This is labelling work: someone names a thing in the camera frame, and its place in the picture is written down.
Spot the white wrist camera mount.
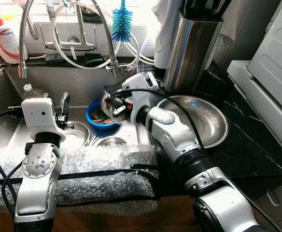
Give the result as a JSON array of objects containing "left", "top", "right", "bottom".
[
  {"left": 123, "top": 72, "right": 159, "bottom": 121},
  {"left": 21, "top": 97, "right": 59, "bottom": 143}
]

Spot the white washing machine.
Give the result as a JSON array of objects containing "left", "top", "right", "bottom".
[{"left": 226, "top": 0, "right": 282, "bottom": 232}]

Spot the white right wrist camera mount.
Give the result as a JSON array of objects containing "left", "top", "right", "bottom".
[{"left": 123, "top": 72, "right": 159, "bottom": 121}]

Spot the brown wooden cabinet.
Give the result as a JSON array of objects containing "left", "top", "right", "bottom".
[{"left": 0, "top": 193, "right": 282, "bottom": 232}]

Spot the blue plastic bowl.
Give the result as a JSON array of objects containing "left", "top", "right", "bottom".
[{"left": 85, "top": 100, "right": 117, "bottom": 130}]

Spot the large stainless steel plate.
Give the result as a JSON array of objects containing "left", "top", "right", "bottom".
[{"left": 158, "top": 95, "right": 228, "bottom": 149}]

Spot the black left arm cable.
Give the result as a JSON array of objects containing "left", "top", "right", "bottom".
[{"left": 0, "top": 109, "right": 26, "bottom": 218}]

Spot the steel sink drain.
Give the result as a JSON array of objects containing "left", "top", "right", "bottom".
[{"left": 97, "top": 137, "right": 128, "bottom": 147}]

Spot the flexible steel faucet hose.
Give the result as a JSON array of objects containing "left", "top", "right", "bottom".
[{"left": 18, "top": 0, "right": 122, "bottom": 79}]

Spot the white looped water hose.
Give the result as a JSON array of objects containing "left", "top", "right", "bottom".
[{"left": 51, "top": 2, "right": 156, "bottom": 69}]

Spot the dark scouring pad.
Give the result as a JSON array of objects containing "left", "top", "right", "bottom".
[{"left": 44, "top": 53, "right": 67, "bottom": 64}]

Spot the steel wire strainer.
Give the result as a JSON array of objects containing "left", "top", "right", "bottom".
[{"left": 15, "top": 0, "right": 39, "bottom": 40}]

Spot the white hanging cloth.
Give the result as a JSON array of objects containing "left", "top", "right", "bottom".
[{"left": 153, "top": 0, "right": 185, "bottom": 68}]

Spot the steel faucet fitting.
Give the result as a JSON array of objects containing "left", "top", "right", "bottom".
[{"left": 44, "top": 2, "right": 98, "bottom": 51}]

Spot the small white plastic box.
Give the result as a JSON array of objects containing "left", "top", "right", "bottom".
[{"left": 145, "top": 72, "right": 159, "bottom": 88}]

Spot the white red soap pump bottle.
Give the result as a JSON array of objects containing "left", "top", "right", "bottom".
[{"left": 0, "top": 7, "right": 23, "bottom": 64}]

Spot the round steel sink dish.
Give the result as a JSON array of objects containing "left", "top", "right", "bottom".
[{"left": 63, "top": 121, "right": 91, "bottom": 149}]

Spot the stainless steel knife block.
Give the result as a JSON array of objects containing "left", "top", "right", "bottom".
[{"left": 164, "top": 0, "right": 231, "bottom": 95}]

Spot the small stainless steel bowl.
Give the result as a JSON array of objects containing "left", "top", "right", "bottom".
[{"left": 101, "top": 90, "right": 127, "bottom": 122}]

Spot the green dish sponge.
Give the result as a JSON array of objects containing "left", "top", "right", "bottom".
[{"left": 85, "top": 53, "right": 108, "bottom": 66}]

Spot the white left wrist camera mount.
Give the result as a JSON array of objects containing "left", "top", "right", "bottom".
[{"left": 21, "top": 97, "right": 59, "bottom": 143}]

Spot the blue bottle brush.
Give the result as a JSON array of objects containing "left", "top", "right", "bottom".
[{"left": 111, "top": 0, "right": 133, "bottom": 43}]

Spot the stainless steel sink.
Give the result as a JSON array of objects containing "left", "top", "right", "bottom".
[{"left": 0, "top": 63, "right": 154, "bottom": 162}]

